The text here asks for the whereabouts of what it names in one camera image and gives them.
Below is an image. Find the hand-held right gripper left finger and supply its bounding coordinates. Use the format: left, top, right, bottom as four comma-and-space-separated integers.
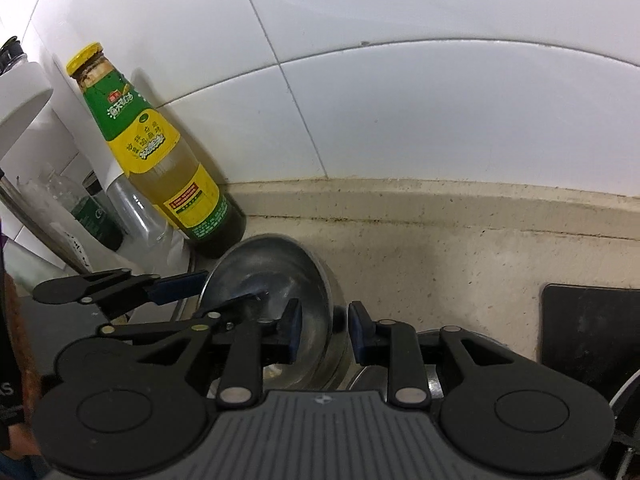
140, 299, 303, 406

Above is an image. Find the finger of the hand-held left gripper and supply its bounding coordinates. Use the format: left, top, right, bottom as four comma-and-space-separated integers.
99, 294, 281, 341
75, 270, 208, 307

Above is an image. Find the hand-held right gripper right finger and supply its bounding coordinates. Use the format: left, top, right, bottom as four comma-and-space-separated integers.
348, 301, 526, 407

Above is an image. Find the stainless steel bowl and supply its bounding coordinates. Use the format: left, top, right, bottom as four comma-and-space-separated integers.
196, 233, 335, 392

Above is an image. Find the person's left forearm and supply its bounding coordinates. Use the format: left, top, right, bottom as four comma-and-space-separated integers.
7, 280, 46, 466

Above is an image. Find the purple label sauce bottle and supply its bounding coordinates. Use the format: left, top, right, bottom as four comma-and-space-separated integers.
47, 102, 178, 263

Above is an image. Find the dark glass bottle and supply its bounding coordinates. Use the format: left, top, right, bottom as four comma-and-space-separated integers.
72, 170, 124, 253

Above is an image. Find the green yellow label bottle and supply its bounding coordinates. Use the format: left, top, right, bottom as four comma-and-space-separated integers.
66, 44, 247, 260

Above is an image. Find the black lid jar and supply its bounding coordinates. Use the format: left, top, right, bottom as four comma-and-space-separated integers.
0, 36, 26, 75

